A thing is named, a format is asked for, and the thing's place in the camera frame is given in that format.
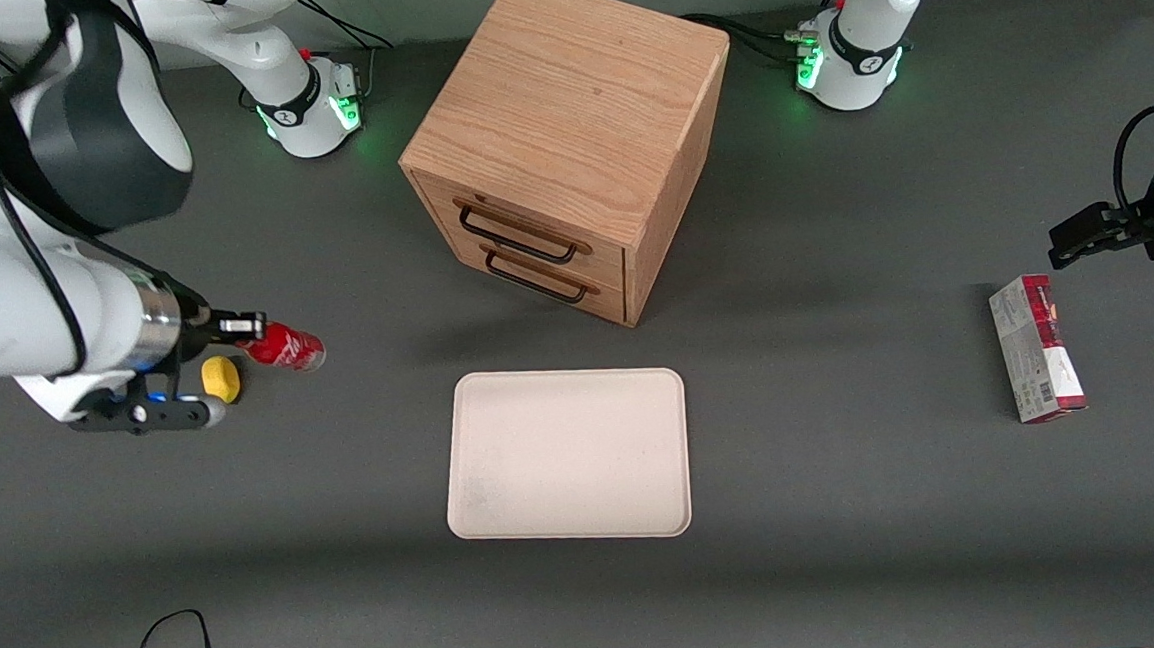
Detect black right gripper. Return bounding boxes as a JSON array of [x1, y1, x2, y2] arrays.
[[172, 294, 271, 369]]

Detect yellow toy lemon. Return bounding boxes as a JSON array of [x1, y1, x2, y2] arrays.
[[200, 355, 243, 407]]

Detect wooden drawer front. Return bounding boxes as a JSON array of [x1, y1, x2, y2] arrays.
[[415, 161, 629, 299], [436, 211, 631, 335]]

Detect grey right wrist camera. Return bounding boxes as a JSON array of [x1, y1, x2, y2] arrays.
[[68, 371, 230, 439]]

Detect grey and red carton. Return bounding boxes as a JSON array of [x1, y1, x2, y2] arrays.
[[987, 271, 1089, 427]]

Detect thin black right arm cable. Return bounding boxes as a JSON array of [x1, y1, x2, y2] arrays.
[[49, 205, 208, 319]]

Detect black drawer handle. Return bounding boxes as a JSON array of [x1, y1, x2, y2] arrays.
[[482, 243, 594, 311], [457, 196, 586, 271]]

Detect red coke bottle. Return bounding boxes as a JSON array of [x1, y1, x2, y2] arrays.
[[236, 318, 328, 378]]

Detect cream plastic tray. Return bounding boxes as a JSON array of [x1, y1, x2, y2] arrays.
[[438, 360, 695, 551]]

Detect wooden drawer cabinet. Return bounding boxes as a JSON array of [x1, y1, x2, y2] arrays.
[[389, 0, 748, 342]]

